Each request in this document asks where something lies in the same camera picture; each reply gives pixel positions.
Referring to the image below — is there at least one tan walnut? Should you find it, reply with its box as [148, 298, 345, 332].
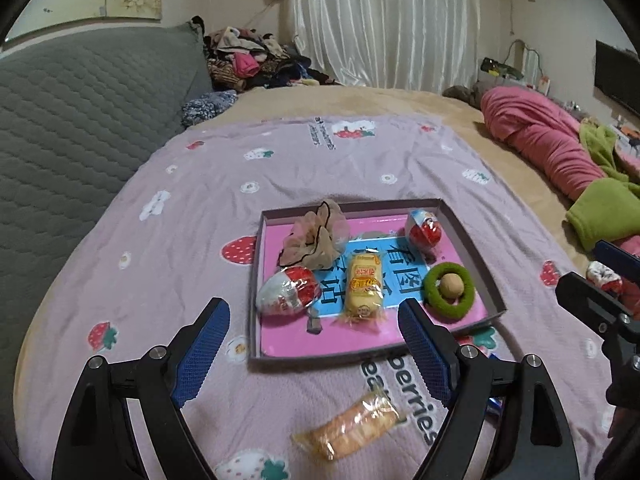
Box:
[438, 272, 465, 301]

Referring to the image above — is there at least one green fuzzy hair scrunchie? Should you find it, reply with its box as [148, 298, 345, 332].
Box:
[423, 262, 475, 321]

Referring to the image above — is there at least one yellow packaged cake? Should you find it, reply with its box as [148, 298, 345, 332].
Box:
[338, 249, 385, 333]

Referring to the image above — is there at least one red white egg toy packet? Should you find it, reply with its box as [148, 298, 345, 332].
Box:
[256, 266, 321, 316]

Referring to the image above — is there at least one blue cookie packet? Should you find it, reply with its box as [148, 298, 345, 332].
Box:
[486, 396, 502, 419]

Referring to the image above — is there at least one green fleece blanket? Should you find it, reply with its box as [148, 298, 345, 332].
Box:
[566, 122, 639, 255]

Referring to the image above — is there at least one pink quilt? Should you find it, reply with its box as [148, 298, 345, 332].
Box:
[479, 84, 640, 321]

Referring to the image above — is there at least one small red white egg toy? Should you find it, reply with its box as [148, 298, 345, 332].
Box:
[405, 209, 442, 252]

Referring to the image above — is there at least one black television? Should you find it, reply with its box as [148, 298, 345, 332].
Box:
[594, 40, 640, 116]

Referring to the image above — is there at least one orange cracker packet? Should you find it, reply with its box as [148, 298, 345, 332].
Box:
[292, 389, 406, 462]

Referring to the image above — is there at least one shallow box tray pink base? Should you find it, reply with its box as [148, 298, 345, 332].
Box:
[248, 198, 506, 366]

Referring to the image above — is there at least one beige mesh scrunchie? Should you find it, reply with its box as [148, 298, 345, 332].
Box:
[277, 198, 350, 271]

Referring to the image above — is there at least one white curtain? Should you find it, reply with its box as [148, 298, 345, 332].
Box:
[285, 0, 480, 93]

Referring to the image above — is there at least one grey quilted headboard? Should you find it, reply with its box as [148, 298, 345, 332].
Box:
[1, 23, 212, 445]

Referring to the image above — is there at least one dark floral cloth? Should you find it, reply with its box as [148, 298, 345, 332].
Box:
[181, 90, 238, 128]

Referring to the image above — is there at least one pile of clothes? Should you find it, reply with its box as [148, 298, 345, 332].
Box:
[191, 15, 340, 93]

